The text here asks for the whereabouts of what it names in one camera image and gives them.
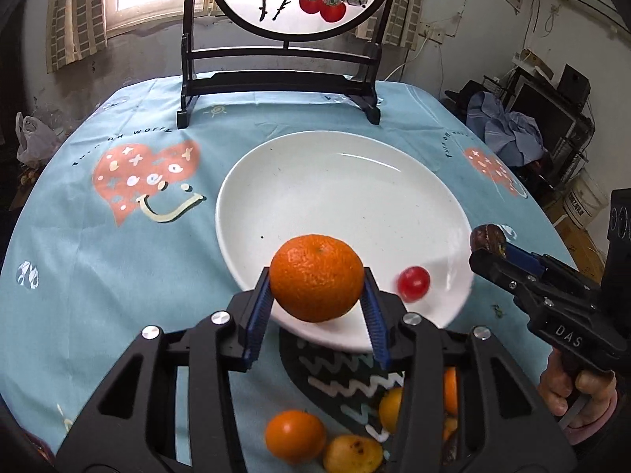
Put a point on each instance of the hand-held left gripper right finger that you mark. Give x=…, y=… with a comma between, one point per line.
x=377, y=327

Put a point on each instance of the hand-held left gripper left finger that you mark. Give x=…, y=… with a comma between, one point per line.
x=256, y=320

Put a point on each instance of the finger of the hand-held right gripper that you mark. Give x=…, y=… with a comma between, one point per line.
x=498, y=271
x=523, y=257

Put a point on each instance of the dark water chestnut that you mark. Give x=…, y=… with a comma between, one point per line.
x=487, y=239

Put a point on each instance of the red cherry tomato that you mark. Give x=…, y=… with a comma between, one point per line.
x=413, y=283

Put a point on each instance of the large orange mandarin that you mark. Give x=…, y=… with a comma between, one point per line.
x=315, y=278

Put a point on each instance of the small orange tangerine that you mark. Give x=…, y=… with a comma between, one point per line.
x=392, y=409
x=450, y=389
x=295, y=436

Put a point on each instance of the round yellow loquat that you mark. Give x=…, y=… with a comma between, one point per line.
x=352, y=454

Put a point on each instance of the white oval plate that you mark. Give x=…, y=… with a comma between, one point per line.
x=345, y=192

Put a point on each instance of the person's right hand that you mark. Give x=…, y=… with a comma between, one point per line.
x=557, y=387

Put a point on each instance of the green stem scrap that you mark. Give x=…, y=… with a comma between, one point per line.
x=498, y=311

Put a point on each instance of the white plastic bucket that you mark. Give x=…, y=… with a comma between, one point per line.
x=586, y=197

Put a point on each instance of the blue grey clothes pile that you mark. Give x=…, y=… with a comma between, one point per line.
x=507, y=128

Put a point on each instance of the light blue printed tablecloth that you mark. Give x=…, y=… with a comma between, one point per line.
x=123, y=266

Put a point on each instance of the black monitor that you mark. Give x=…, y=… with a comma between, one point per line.
x=547, y=108

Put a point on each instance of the black speaker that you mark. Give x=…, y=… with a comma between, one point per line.
x=574, y=83

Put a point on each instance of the round painted screen on stand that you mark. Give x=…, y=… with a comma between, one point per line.
x=276, y=81

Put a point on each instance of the brick pattern curtain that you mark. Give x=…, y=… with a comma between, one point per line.
x=79, y=10
x=404, y=15

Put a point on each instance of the white plastic bag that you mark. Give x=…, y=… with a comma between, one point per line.
x=34, y=138

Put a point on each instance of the white wall socket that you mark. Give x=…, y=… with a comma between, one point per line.
x=434, y=35

